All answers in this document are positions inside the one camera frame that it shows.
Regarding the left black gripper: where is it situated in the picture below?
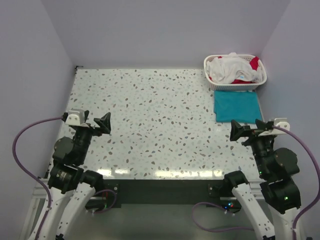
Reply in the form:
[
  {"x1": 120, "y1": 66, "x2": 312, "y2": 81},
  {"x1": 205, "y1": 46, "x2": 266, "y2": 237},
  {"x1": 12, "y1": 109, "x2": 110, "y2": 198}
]
[{"x1": 73, "y1": 110, "x2": 111, "y2": 163}]

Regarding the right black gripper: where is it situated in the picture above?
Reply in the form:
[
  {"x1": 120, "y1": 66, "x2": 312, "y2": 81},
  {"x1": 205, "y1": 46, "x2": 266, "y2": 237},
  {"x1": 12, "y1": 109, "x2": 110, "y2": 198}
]
[{"x1": 229, "y1": 117, "x2": 277, "y2": 176}]

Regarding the white t shirt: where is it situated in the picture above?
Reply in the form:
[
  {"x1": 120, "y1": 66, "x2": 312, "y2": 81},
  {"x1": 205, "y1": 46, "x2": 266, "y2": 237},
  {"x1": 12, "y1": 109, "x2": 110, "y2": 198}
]
[{"x1": 205, "y1": 52, "x2": 261, "y2": 84}]

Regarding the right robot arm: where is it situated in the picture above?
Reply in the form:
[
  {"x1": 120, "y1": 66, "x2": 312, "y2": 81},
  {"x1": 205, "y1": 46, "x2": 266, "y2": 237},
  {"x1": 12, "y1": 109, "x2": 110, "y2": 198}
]
[{"x1": 219, "y1": 118, "x2": 308, "y2": 240}]

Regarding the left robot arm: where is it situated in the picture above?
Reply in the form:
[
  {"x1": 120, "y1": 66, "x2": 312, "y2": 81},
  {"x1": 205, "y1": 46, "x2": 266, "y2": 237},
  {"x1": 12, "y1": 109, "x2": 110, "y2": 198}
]
[{"x1": 12, "y1": 108, "x2": 111, "y2": 240}]

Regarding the folded teal t shirt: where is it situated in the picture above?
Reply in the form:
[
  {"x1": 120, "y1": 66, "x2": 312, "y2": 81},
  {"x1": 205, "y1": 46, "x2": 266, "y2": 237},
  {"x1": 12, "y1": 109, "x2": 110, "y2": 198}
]
[{"x1": 213, "y1": 91, "x2": 262, "y2": 124}]

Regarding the white plastic laundry basket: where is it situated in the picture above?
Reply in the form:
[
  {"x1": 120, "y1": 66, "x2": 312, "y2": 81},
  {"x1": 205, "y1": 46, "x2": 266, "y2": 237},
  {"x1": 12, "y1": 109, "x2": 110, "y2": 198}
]
[{"x1": 203, "y1": 52, "x2": 267, "y2": 91}]

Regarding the red t shirt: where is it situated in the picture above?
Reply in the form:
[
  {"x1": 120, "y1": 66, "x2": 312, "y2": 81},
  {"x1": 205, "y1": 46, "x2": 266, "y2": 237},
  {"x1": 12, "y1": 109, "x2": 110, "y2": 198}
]
[{"x1": 216, "y1": 56, "x2": 261, "y2": 85}]

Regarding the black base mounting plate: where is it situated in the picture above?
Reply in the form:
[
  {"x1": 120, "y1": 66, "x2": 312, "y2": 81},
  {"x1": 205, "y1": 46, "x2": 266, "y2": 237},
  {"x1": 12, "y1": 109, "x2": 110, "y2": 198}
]
[{"x1": 85, "y1": 176, "x2": 248, "y2": 211}]

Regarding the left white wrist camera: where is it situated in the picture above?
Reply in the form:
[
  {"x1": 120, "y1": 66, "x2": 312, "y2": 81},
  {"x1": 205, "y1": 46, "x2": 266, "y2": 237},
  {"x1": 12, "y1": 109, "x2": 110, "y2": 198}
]
[{"x1": 62, "y1": 108, "x2": 86, "y2": 127}]

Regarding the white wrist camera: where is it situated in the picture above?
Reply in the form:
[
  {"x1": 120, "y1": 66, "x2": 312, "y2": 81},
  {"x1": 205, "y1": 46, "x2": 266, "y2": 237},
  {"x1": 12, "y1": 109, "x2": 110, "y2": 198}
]
[
  {"x1": 62, "y1": 108, "x2": 86, "y2": 127},
  {"x1": 258, "y1": 118, "x2": 291, "y2": 137}
]

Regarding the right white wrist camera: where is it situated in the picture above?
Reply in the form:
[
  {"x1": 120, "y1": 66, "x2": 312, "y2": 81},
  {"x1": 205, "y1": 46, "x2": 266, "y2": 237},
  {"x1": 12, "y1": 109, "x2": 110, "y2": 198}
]
[{"x1": 258, "y1": 118, "x2": 291, "y2": 137}]

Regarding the aluminium frame rail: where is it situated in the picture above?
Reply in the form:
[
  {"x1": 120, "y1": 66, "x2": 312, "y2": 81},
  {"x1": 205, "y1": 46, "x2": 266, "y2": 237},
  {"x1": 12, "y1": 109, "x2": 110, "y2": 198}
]
[{"x1": 19, "y1": 172, "x2": 76, "y2": 240}]

